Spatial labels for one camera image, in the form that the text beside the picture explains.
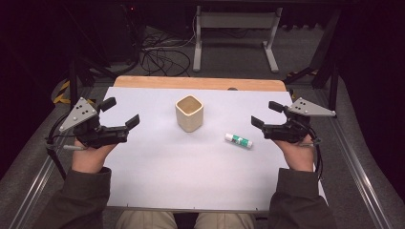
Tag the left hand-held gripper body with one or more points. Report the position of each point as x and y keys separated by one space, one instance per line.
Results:
x=83 y=117

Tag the black metal stand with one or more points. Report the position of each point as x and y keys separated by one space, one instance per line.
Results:
x=74 y=79
x=332 y=82

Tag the person's leg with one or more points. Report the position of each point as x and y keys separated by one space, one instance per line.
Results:
x=224 y=221
x=146 y=221

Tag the white metal stand frame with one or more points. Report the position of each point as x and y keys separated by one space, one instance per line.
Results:
x=235 y=20

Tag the person's left hand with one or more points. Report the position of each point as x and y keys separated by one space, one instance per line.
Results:
x=89 y=159

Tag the person's right leg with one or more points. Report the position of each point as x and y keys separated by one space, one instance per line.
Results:
x=224 y=221

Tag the person's right hand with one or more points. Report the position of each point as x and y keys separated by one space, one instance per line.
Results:
x=299 y=156

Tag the white paper mat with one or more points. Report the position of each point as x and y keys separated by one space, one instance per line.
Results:
x=191 y=171

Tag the beige square cup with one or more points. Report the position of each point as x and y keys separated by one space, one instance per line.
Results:
x=189 y=117

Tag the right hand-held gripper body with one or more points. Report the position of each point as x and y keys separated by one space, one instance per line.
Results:
x=296 y=127

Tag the person's left leg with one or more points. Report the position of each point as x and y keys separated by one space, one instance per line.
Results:
x=146 y=221

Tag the white green glue stick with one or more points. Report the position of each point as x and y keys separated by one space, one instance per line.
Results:
x=238 y=140

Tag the metal floor rail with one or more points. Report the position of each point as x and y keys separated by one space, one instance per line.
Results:
x=35 y=194
x=363 y=181

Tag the yellow black striped tape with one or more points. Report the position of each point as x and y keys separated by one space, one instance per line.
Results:
x=62 y=92

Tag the dark equipment box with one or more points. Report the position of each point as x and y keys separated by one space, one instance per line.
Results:
x=122 y=35

